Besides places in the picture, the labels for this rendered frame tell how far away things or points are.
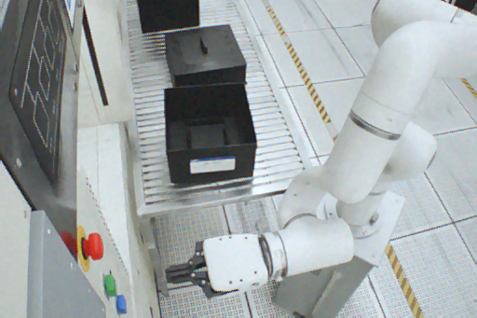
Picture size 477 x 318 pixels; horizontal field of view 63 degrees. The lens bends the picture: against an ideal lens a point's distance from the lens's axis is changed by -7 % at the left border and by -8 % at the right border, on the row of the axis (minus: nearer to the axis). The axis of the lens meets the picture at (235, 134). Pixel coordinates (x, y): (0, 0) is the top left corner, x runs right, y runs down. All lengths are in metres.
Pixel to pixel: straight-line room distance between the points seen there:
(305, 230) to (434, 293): 1.56
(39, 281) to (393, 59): 0.51
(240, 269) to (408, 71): 0.41
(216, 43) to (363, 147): 1.17
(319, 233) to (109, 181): 0.72
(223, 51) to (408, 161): 0.92
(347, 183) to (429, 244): 1.72
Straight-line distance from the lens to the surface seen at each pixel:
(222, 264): 0.74
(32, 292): 0.40
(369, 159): 0.66
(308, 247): 0.75
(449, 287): 2.31
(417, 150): 1.05
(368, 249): 1.34
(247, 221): 2.18
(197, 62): 1.64
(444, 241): 2.42
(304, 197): 0.80
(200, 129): 1.51
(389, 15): 0.77
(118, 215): 1.22
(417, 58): 0.63
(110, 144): 1.38
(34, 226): 0.42
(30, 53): 0.50
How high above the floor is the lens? 1.90
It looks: 49 degrees down
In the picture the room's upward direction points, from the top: 3 degrees clockwise
